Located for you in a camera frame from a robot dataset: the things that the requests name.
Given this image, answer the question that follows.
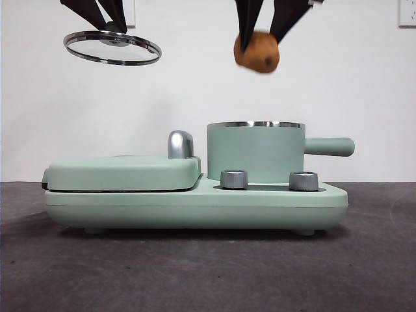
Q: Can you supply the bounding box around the glass lid with green knob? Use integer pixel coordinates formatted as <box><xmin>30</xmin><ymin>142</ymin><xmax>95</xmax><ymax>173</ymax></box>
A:
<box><xmin>63</xmin><ymin>21</ymin><xmax>163</xmax><ymax>67</ymax></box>

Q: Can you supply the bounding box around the brown potato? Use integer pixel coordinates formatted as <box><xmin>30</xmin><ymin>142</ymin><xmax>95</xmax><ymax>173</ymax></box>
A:
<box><xmin>233</xmin><ymin>31</ymin><xmax>281</xmax><ymax>75</ymax></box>

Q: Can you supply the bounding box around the silver control knob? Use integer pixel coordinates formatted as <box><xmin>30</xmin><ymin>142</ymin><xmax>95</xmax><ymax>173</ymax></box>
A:
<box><xmin>288</xmin><ymin>171</ymin><xmax>319</xmax><ymax>192</ymax></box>
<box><xmin>220</xmin><ymin>169</ymin><xmax>248</xmax><ymax>190</ymax></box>

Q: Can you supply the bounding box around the green breakfast machine base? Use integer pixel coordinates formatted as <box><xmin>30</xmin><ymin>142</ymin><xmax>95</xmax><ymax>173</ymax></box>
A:
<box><xmin>40</xmin><ymin>172</ymin><xmax>348</xmax><ymax>235</ymax></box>

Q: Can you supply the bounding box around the white wall socket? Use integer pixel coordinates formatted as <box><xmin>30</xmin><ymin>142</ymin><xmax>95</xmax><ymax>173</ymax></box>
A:
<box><xmin>398</xmin><ymin>0</ymin><xmax>416</xmax><ymax>27</ymax></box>
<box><xmin>125</xmin><ymin>0</ymin><xmax>137</xmax><ymax>27</ymax></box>

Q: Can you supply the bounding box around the green pot with handle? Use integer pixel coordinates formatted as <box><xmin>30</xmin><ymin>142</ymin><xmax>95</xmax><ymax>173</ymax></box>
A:
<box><xmin>206</xmin><ymin>120</ymin><xmax>356</xmax><ymax>183</ymax></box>

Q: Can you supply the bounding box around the green griddle cover silver handle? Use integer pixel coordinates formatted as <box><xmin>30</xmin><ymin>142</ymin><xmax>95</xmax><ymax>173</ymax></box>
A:
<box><xmin>42</xmin><ymin>129</ymin><xmax>202</xmax><ymax>192</ymax></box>

